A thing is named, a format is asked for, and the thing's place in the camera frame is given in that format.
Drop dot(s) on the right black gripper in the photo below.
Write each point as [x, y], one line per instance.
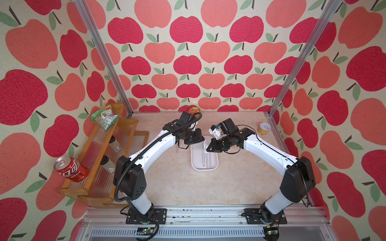
[214, 148]

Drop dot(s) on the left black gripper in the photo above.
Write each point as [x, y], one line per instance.
[198, 138]

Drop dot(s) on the white rectangular tray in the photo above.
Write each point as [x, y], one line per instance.
[201, 160]

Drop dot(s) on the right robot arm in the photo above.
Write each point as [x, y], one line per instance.
[298, 175]

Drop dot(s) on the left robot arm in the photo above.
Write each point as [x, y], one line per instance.
[129, 177]

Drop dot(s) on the red gold round tin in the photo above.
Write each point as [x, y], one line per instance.
[194, 110]

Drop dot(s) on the yellow white can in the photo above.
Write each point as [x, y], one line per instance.
[264, 128]

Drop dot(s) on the glass spice jar upper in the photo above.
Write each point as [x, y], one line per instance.
[114, 144]

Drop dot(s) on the glass spice jar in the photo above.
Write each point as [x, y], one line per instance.
[108, 164]
[114, 144]

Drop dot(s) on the wooden shelf rack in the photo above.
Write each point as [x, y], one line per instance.
[97, 190]

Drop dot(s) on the green snack bag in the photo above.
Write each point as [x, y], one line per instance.
[105, 117]

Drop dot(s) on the glass spice jar lower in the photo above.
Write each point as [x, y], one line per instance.
[108, 164]

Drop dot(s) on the red cola can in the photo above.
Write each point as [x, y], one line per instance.
[71, 169]

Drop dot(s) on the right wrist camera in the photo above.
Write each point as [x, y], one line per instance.
[226, 127]

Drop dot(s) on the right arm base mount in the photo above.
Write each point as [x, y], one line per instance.
[254, 216]

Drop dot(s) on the left aluminium frame post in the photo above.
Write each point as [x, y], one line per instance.
[87, 18]

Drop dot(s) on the aluminium frame post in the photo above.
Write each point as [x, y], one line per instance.
[87, 18]
[327, 14]

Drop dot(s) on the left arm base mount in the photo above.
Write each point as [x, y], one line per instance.
[157, 215]

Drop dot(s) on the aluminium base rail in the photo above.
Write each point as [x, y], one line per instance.
[205, 223]

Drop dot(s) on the right aluminium frame post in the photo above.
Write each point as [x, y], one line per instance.
[327, 14]

